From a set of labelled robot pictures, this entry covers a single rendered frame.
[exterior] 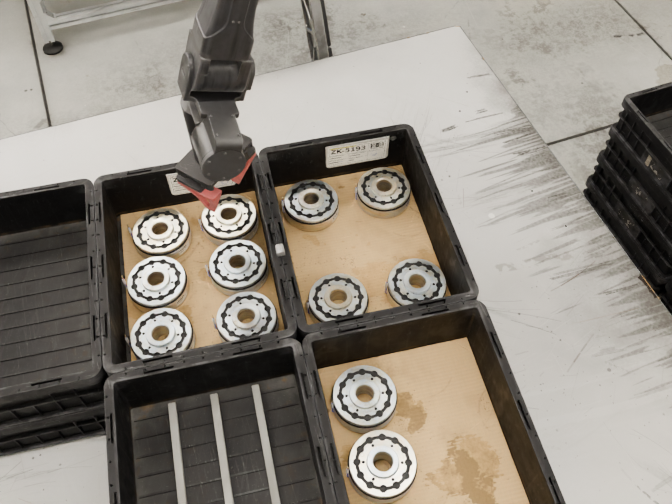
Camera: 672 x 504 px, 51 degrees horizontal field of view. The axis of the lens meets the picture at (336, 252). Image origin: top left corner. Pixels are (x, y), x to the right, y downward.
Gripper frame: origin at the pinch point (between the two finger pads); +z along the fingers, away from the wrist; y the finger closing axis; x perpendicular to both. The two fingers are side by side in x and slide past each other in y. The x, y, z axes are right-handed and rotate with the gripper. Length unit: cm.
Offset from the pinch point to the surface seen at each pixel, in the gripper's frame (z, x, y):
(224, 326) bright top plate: 20.3, -5.4, -11.5
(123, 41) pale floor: 110, 147, 102
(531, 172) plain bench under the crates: 37, -34, 62
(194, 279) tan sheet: 23.4, 6.1, -5.7
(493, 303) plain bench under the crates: 37, -41, 26
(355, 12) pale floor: 111, 75, 168
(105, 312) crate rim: 13.1, 9.0, -21.8
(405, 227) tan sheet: 23.7, -20.5, 24.5
